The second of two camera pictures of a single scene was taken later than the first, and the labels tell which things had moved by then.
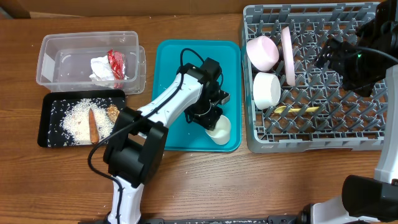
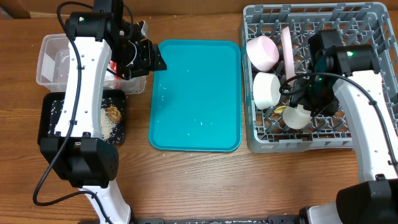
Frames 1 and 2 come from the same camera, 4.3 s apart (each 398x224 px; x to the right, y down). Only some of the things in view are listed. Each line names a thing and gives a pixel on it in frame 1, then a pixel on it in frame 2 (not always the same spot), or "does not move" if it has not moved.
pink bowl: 262,54 does not move
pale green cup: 221,134 → 296,117
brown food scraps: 113,112 does not move
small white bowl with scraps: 266,90 does not move
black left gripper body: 203,112 → 133,59
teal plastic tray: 168,56 does not move
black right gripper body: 346,61 → 316,96
